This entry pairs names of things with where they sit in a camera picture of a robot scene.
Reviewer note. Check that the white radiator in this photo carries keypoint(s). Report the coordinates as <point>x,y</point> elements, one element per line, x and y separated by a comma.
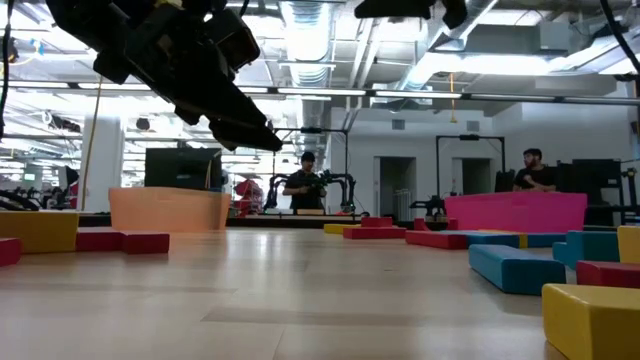
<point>402,205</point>

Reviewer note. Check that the grey rectangular air duct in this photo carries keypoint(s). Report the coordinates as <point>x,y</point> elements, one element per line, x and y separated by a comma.
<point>475,30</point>

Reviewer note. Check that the black round ceiling fixture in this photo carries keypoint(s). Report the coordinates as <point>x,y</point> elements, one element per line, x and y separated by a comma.
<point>142,124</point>

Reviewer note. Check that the black monitor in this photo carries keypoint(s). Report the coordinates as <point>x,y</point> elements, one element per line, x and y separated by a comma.
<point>182,170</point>

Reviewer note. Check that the yellow wooden block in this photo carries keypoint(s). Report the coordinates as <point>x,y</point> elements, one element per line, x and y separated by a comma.
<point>523,241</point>
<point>40,232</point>
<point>595,325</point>
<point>630,245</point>
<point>335,229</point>

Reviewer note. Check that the orange plastic bin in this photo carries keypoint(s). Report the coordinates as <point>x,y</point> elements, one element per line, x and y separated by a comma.
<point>170,210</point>

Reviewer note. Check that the red background machine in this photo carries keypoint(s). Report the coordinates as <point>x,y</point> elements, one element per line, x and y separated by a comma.
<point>248,192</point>

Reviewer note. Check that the background black robot arm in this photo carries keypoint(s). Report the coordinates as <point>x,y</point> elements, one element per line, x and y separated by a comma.
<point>430,205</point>
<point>276,192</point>
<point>342,192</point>

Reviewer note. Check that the black equipment rack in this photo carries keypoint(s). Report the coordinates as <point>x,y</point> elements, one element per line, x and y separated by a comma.
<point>595,175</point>

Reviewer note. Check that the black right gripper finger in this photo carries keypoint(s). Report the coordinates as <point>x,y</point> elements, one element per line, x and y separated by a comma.
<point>395,9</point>

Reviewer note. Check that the silver round ventilation duct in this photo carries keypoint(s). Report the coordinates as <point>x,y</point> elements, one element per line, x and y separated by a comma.
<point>306,30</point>

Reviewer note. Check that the red wooden block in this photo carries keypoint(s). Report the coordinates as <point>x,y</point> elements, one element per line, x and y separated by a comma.
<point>610,274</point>
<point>145,243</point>
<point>377,222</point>
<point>9,252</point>
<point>375,233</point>
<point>435,240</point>
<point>97,240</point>

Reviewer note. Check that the yellow tape tag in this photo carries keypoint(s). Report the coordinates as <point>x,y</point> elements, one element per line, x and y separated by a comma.
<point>169,3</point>

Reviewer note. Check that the red plastic bin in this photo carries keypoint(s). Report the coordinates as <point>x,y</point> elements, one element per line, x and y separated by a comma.
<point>515,212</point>

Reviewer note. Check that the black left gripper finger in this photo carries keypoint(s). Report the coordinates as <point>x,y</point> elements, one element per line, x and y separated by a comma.
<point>220,105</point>
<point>245,137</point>

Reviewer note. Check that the person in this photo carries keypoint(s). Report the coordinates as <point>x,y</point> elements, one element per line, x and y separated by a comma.
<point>535,177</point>
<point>305,192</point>

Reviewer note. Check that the black gantry frame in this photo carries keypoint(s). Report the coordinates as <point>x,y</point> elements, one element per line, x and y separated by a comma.
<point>310,130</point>
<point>470,136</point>

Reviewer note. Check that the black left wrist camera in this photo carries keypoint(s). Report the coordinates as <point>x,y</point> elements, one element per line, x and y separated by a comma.
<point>235,40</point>

